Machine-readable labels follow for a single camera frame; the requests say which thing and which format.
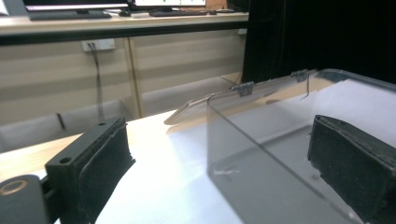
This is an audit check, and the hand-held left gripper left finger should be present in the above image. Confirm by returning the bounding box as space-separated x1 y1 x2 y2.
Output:
45 116 136 224

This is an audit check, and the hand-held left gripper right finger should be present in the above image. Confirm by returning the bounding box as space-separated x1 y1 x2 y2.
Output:
307 114 396 224

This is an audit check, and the transparent grey storage box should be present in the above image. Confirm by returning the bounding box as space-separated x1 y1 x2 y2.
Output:
206 68 396 224

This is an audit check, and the transparent grey box lid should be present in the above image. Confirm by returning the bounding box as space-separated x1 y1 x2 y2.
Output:
163 68 319 126

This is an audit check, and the white table mat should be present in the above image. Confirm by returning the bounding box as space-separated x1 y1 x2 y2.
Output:
34 77 396 224

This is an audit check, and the black curtain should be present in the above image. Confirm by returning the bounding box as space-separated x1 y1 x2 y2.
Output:
242 0 396 85

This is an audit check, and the wooden desk with black edge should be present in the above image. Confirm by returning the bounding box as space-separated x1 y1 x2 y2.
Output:
0 11 250 47

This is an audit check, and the black keyboard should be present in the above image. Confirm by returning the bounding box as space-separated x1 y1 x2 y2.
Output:
148 8 209 18
28 9 113 21

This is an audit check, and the wide computer monitor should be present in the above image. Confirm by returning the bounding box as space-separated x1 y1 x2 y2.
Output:
22 0 131 12

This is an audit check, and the computer monitor with white screen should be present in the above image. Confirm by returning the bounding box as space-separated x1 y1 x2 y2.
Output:
133 0 207 8

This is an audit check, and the black power cable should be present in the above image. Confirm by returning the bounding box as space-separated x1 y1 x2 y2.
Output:
88 42 106 123

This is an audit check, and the white wall power outlet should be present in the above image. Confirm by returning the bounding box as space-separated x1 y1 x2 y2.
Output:
80 38 117 52

